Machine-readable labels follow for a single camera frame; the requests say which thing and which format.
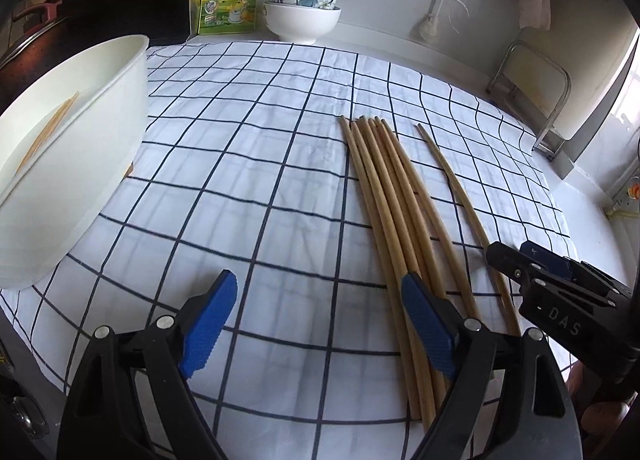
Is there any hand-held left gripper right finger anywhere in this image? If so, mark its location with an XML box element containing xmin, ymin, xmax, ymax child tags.
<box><xmin>400</xmin><ymin>273</ymin><xmax>583</xmax><ymax>460</ymax></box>

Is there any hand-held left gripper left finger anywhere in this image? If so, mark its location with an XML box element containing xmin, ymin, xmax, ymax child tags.
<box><xmin>57</xmin><ymin>269</ymin><xmax>238</xmax><ymax>460</ymax></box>

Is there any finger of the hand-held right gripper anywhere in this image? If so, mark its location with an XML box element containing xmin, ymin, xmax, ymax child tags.
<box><xmin>519</xmin><ymin>240</ymin><xmax>583</xmax><ymax>281</ymax></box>
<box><xmin>486</xmin><ymin>241</ymin><xmax>548</xmax><ymax>297</ymax></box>

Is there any light brown chopstick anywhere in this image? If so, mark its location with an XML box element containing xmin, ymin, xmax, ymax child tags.
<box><xmin>415</xmin><ymin>123</ymin><xmax>522</xmax><ymax>338</ymax></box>
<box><xmin>16</xmin><ymin>91</ymin><xmax>81</xmax><ymax>173</ymax></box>

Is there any pile of wooden chopsticks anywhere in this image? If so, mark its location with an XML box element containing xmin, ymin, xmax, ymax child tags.
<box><xmin>339</xmin><ymin>115</ymin><xmax>481</xmax><ymax>433</ymax></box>

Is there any large white plastic basin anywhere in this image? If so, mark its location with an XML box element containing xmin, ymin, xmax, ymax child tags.
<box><xmin>0</xmin><ymin>34</ymin><xmax>150</xmax><ymax>289</ymax></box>

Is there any person's right hand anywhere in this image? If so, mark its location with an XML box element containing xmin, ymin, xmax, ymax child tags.
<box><xmin>567</xmin><ymin>360</ymin><xmax>632</xmax><ymax>443</ymax></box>

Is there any white black checked cloth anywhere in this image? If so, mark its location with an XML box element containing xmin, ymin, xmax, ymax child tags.
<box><xmin>0</xmin><ymin>40</ymin><xmax>573</xmax><ymax>460</ymax></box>

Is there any metal cutting board rack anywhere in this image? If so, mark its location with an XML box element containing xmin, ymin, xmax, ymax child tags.
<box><xmin>486</xmin><ymin>39</ymin><xmax>572</xmax><ymax>156</ymax></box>

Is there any cream cutting board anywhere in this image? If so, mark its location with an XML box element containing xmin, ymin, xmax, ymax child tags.
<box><xmin>495</xmin><ymin>43</ymin><xmax>568</xmax><ymax>126</ymax></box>

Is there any stove control knob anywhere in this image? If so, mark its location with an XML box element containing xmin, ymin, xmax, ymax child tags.
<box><xmin>0</xmin><ymin>380</ymin><xmax>51</xmax><ymax>441</ymax></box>

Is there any plain white ceramic bowl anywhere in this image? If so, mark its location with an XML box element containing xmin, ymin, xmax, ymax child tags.
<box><xmin>263</xmin><ymin>3</ymin><xmax>342</xmax><ymax>45</ymax></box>

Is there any blue patterned ceramic bowl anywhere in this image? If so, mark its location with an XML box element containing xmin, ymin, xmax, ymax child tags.
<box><xmin>265</xmin><ymin>0</ymin><xmax>341</xmax><ymax>10</ymax></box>

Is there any wall socket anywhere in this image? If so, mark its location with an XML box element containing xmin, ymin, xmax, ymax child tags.
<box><xmin>605</xmin><ymin>173</ymin><xmax>640</xmax><ymax>221</ymax></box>

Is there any dark pot with red handle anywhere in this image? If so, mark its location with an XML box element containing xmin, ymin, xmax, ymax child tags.
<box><xmin>0</xmin><ymin>0</ymin><xmax>108</xmax><ymax>114</ymax></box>

